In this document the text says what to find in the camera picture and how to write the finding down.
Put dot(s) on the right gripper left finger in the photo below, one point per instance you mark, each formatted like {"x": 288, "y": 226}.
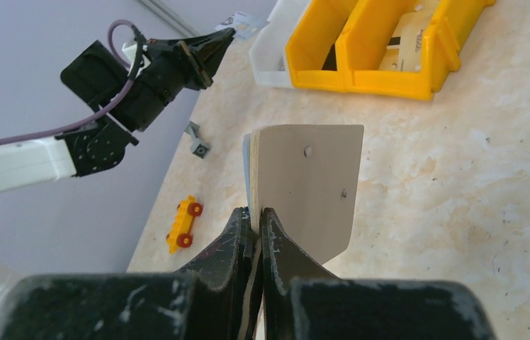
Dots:
{"x": 204, "y": 299}

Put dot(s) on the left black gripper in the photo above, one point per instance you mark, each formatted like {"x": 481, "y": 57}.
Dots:
{"x": 187, "y": 63}

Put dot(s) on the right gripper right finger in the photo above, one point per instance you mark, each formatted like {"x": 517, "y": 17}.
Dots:
{"x": 303, "y": 300}

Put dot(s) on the credit card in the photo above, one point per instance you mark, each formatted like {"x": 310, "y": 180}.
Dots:
{"x": 244, "y": 24}

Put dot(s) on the beige card holder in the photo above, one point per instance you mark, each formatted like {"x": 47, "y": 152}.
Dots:
{"x": 301, "y": 188}

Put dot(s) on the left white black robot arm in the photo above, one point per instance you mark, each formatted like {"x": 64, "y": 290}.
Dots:
{"x": 126, "y": 92}

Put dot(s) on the white plastic bin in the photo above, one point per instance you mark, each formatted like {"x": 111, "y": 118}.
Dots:
{"x": 268, "y": 52}

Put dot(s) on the yellow red toy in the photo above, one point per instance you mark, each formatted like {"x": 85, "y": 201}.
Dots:
{"x": 180, "y": 235}

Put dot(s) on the grey dumbbell-shaped part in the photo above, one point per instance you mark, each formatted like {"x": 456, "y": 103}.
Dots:
{"x": 199, "y": 147}

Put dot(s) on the yellow bin with black pad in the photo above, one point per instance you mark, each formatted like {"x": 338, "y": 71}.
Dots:
{"x": 310, "y": 42}

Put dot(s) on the black pad in bin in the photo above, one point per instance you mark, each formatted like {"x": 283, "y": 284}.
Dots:
{"x": 330, "y": 63}

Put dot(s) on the yellow bin with beige parts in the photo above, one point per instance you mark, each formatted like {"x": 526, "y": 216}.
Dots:
{"x": 362, "y": 44}

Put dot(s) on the beige parts in bin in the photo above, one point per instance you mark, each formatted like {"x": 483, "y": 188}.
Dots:
{"x": 404, "y": 50}

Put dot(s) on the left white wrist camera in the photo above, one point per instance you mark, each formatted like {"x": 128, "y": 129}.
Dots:
{"x": 129, "y": 50}

